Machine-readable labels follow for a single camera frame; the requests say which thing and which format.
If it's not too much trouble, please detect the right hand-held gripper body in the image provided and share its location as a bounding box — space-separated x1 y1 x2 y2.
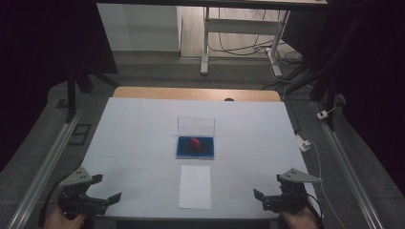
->
263 168 323 215

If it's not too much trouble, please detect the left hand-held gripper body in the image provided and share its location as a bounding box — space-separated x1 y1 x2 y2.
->
56 167 111 220

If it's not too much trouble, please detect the blue ink pad box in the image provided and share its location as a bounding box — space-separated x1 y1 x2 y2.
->
176 116 217 160

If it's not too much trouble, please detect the person's right hand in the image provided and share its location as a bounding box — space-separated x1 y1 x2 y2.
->
278 198 320 229

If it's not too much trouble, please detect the person's left hand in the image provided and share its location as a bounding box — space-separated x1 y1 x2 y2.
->
42 206 87 229

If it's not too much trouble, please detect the white power adapter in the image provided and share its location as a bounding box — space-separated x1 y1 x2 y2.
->
295 135 311 153

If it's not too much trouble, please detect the white table cover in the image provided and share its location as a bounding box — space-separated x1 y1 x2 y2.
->
79 96 325 220

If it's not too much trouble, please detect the white paper sheet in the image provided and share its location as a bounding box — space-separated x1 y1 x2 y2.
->
178 164 212 210

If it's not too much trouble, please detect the black metal stand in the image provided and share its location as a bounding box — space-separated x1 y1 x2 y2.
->
65 61 120 124
285 12 362 132

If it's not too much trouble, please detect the wooden table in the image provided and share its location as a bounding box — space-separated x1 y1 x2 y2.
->
113 86 282 103

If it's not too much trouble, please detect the black curtain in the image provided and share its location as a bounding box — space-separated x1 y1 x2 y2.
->
281 0 405 194
0 0 118 173

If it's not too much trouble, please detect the white adapter cable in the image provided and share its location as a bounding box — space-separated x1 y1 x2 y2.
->
309 139 348 229

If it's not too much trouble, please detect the aluminium rail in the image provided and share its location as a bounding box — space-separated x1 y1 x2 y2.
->
6 106 84 229
312 100 385 229

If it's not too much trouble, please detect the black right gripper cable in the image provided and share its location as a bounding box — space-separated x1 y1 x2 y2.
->
306 193 325 225

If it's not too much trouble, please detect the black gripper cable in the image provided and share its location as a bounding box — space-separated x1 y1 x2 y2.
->
306 193 325 225
38 180 66 228

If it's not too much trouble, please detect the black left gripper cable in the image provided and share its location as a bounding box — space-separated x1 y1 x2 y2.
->
38 180 66 228

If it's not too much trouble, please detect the bundle of black cables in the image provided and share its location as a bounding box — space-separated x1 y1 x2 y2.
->
208 8 316 92

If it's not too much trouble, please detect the white desk frame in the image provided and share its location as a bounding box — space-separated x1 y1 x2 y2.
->
200 6 291 77

